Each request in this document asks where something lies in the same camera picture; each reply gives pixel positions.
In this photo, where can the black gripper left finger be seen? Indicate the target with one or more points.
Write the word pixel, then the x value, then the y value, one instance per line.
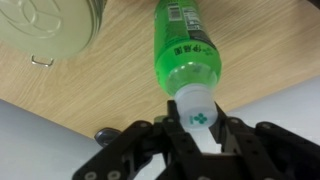
pixel 134 149

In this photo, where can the green tea bottle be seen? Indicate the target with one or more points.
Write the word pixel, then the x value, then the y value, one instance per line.
pixel 186 62

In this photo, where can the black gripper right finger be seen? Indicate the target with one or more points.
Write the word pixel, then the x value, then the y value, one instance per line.
pixel 265 151

